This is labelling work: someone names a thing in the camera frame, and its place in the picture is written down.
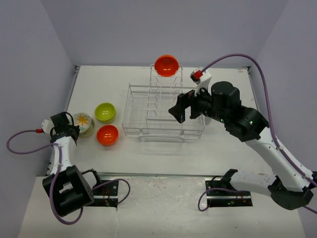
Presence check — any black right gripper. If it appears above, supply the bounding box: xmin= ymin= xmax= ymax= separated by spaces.
xmin=169 ymin=80 xmax=228 ymax=123

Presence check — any floral patterned bowl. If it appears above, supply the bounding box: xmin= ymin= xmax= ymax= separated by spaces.
xmin=72 ymin=113 xmax=95 ymax=128

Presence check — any lime green bowl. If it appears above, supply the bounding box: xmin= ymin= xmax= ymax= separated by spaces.
xmin=95 ymin=103 xmax=116 ymax=124

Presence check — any orange bowl front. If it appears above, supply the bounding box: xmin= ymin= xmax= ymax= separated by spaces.
xmin=96 ymin=124 xmax=119 ymax=146

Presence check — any orange bowl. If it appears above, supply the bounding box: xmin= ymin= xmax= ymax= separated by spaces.
xmin=154 ymin=55 xmax=179 ymax=77
xmin=96 ymin=124 xmax=119 ymax=146

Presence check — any yellow sun patterned bowl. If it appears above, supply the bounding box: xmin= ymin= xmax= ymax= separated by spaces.
xmin=79 ymin=125 xmax=95 ymax=138

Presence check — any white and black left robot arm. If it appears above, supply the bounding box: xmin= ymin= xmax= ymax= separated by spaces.
xmin=42 ymin=112 xmax=103 ymax=218

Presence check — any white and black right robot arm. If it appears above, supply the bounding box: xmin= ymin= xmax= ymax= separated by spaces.
xmin=168 ymin=81 xmax=317 ymax=210

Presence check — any white cutlery holder basket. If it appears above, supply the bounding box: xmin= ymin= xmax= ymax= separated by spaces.
xmin=204 ymin=116 xmax=211 ymax=125

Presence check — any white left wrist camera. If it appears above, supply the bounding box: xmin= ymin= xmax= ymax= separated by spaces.
xmin=35 ymin=119 xmax=54 ymax=134

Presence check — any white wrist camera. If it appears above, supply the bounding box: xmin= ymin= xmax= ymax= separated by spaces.
xmin=190 ymin=67 xmax=212 ymax=97
xmin=35 ymin=119 xmax=54 ymax=134

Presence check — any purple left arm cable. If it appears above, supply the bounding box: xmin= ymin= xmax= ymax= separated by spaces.
xmin=6 ymin=128 xmax=85 ymax=225

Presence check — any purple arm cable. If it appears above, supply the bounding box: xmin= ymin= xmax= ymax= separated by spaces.
xmin=6 ymin=128 xmax=85 ymax=225
xmin=202 ymin=54 xmax=317 ymax=215

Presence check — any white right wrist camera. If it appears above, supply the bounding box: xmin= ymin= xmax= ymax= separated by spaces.
xmin=190 ymin=67 xmax=212 ymax=97

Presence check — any white wire dish rack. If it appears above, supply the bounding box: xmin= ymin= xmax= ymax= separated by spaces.
xmin=122 ymin=65 xmax=205 ymax=143

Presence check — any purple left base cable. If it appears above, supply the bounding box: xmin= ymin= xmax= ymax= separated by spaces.
xmin=91 ymin=178 xmax=131 ymax=206

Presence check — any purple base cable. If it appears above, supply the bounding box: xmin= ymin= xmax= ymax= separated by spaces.
xmin=197 ymin=187 xmax=245 ymax=212
xmin=91 ymin=178 xmax=131 ymax=206

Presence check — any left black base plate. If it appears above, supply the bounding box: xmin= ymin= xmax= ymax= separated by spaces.
xmin=90 ymin=181 xmax=119 ymax=208

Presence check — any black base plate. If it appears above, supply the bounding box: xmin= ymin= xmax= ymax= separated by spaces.
xmin=90 ymin=181 xmax=119 ymax=208
xmin=205 ymin=177 xmax=253 ymax=208

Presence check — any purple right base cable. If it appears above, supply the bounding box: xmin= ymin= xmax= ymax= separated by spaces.
xmin=197 ymin=187 xmax=245 ymax=212

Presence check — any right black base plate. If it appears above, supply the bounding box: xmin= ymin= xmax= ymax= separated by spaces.
xmin=205 ymin=177 xmax=253 ymax=208

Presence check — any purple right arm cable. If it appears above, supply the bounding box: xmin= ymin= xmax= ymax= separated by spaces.
xmin=202 ymin=54 xmax=317 ymax=215

